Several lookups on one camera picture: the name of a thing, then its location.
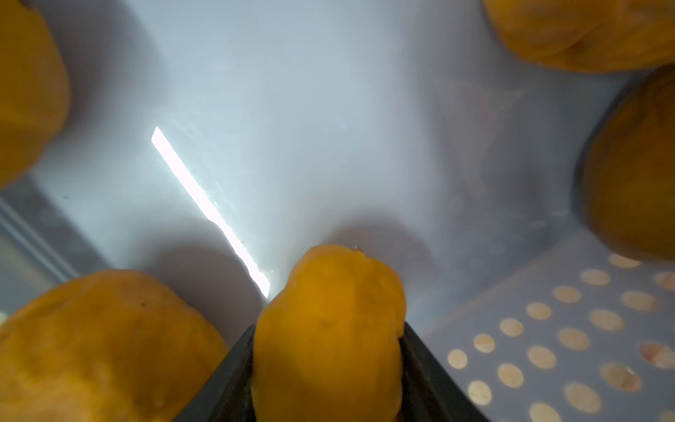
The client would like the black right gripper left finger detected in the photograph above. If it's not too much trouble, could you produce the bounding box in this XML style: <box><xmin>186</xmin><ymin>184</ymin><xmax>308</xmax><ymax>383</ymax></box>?
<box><xmin>173</xmin><ymin>325</ymin><xmax>257</xmax><ymax>422</ymax></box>

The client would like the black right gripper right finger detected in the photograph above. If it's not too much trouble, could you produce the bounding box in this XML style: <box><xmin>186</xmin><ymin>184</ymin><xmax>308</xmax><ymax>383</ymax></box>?
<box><xmin>400</xmin><ymin>324</ymin><xmax>488</xmax><ymax>422</ymax></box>

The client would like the light blue perforated plastic basket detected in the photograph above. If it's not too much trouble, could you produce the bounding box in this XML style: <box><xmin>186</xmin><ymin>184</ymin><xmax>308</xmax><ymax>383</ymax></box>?
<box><xmin>1</xmin><ymin>1</ymin><xmax>674</xmax><ymax>421</ymax></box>

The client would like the brown potato right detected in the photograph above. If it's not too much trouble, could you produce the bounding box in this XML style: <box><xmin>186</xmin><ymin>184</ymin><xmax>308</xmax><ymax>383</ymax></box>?
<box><xmin>581</xmin><ymin>65</ymin><xmax>674</xmax><ymax>261</ymax></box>

